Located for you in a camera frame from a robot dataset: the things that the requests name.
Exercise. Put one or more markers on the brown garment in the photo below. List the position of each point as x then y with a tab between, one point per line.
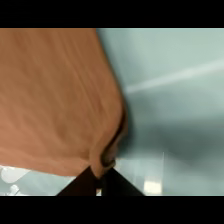
53	100

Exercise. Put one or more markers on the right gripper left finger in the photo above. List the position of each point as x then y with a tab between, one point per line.
82	186

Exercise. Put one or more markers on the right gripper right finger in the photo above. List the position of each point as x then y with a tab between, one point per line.
118	186

